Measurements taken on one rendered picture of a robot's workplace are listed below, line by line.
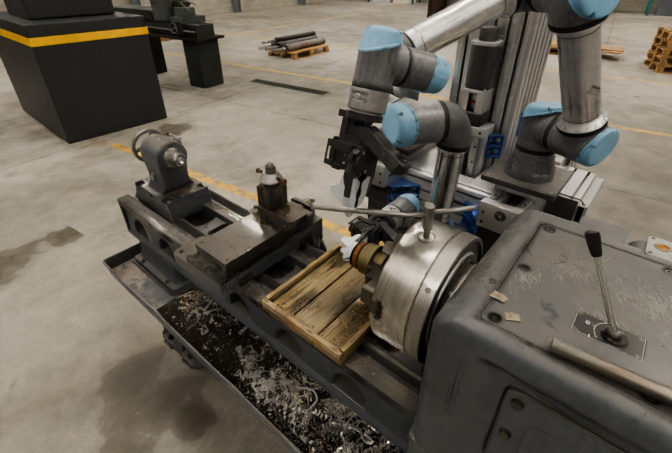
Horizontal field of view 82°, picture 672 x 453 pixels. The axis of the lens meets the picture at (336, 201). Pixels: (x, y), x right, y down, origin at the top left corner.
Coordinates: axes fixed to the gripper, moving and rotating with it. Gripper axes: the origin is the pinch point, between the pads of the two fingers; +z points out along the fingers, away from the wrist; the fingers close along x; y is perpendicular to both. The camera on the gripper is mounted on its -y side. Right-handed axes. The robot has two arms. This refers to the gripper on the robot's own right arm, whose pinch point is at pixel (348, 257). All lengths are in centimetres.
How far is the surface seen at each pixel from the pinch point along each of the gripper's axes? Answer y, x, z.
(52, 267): 226, -108, 35
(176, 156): 87, 3, -2
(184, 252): 58, -18, 17
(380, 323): -18.8, -0.4, 12.3
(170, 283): 86, -51, 15
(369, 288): -13.2, 3.9, 9.0
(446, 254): -26.0, 15.4, 0.8
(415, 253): -20.5, 14.4, 3.5
